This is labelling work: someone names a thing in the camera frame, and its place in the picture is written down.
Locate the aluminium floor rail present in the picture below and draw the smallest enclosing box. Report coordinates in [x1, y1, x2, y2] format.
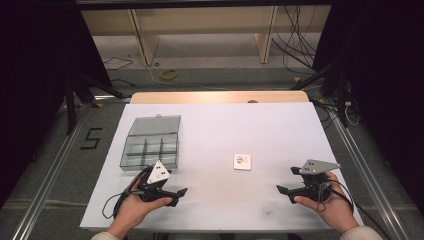
[10, 102, 97, 240]
[327, 105, 410, 240]

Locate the black floor cable loop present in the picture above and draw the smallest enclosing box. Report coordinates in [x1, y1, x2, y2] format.
[102, 56, 135, 72]

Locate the black tripod stand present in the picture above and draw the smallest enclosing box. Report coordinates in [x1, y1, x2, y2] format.
[289, 59, 350, 129]
[64, 70, 125, 136]

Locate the white table cover board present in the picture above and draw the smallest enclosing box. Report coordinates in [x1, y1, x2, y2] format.
[79, 102, 365, 233]

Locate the clear plastic compartment box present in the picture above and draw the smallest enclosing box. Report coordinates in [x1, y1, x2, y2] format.
[119, 113, 182, 172]

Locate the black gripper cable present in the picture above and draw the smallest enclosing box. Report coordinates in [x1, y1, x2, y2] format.
[101, 165, 149, 221]
[315, 179, 395, 240]

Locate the person's right hand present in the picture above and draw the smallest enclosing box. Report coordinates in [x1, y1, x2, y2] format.
[293, 170, 360, 235]

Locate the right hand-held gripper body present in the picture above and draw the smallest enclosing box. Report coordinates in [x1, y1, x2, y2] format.
[298, 158, 342, 203]

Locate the small white square card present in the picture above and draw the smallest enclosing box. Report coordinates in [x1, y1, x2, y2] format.
[232, 153, 253, 172]

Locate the thin white cable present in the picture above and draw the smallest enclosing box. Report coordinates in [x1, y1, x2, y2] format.
[344, 100, 362, 127]

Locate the bundle of black cables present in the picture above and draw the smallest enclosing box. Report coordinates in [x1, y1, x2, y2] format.
[270, 4, 318, 70]

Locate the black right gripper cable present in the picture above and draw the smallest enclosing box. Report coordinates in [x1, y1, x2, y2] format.
[315, 179, 395, 240]

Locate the thin black floor cable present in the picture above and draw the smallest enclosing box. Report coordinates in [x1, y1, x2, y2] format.
[110, 78, 137, 88]

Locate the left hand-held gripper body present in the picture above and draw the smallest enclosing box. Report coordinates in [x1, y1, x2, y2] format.
[137, 159, 171, 203]

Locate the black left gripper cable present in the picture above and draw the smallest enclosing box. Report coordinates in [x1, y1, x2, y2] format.
[101, 165, 149, 221]

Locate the white floor cable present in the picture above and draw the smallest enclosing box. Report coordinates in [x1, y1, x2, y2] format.
[142, 62, 232, 92]

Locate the person's left hand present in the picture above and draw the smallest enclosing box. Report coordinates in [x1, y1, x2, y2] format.
[106, 176, 174, 240]

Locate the black curtain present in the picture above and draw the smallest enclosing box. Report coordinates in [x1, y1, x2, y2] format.
[312, 0, 424, 204]
[0, 0, 113, 209]

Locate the yellow tape roll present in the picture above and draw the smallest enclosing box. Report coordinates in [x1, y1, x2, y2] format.
[159, 68, 179, 81]

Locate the light wooden table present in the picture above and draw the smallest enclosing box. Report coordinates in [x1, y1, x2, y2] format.
[129, 90, 311, 105]

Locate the light wooden furniture frame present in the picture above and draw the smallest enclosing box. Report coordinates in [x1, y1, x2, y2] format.
[80, 4, 332, 67]

